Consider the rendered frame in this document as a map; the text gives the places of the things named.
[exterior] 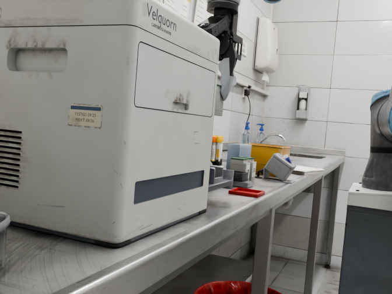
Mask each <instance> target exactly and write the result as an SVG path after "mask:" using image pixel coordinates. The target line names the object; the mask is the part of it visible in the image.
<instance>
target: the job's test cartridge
mask: <svg viewBox="0 0 392 294"><path fill-rule="evenodd" d="M220 90H221V87H220V86H217V87H216V100H215V114H214V115H215V116H222V115H223V102H224V101H223V100H222V96H221V93H220Z"/></svg>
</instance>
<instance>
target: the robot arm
mask: <svg viewBox="0 0 392 294"><path fill-rule="evenodd" d="M263 1H265V2H266V3H269V4H275V3H278V2H280V1H281V0H263ZM206 2H207V8H206V11H207V12H208V13H210V14H213V16H210V17H209V18H207V19H206V20H204V21H203V22H201V23H200V24H198V25H197V26H198V27H200V28H201V29H203V30H205V31H206V32H208V33H209V34H211V35H213V36H214V37H216V38H217V39H218V40H219V41H220V47H219V61H220V63H219V64H218V67H219V71H220V72H221V79H220V83H221V89H220V93H221V96H222V100H223V101H225V100H226V99H227V97H228V95H229V93H230V90H231V87H232V86H234V85H236V82H237V80H236V76H235V75H234V73H233V70H234V68H235V66H236V62H237V60H239V61H241V59H242V46H243V38H241V37H240V36H238V35H237V22H238V14H239V13H238V10H239V5H240V0H206ZM236 44H237V52H236ZM239 44H241V46H240V55H239ZM362 187H363V188H367V189H371V190H379V191H392V87H391V89H387V90H382V91H379V92H377V93H375V94H374V95H373V96H372V99H371V104H370V157H369V160H368V163H367V165H366V169H365V171H364V174H363V177H362Z"/></svg>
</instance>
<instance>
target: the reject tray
mask: <svg viewBox="0 0 392 294"><path fill-rule="evenodd" d="M228 194H234V195H242V196H246V197H254V198H258V197H260V196H262V195H264V194H265V191H261V190H253V189H248V188H240V187H237V188H234V189H232V190H229V193H228Z"/></svg>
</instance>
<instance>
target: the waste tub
mask: <svg viewBox="0 0 392 294"><path fill-rule="evenodd" d="M244 144H249V145H252V146H251V158H255V159H254V162H257V163H256V170H255V174H256V175H257V172H258V171H259V170H261V169H263V168H264V167H265V165H266V164H267V163H268V161H269V160H270V158H271V157H272V156H273V154H275V153H280V154H281V155H282V156H284V157H285V158H287V157H290V149H291V147H290V146H278V145H266V144H260V143H244ZM269 176H270V177H276V176H275V175H273V174H272V173H271V172H269Z"/></svg>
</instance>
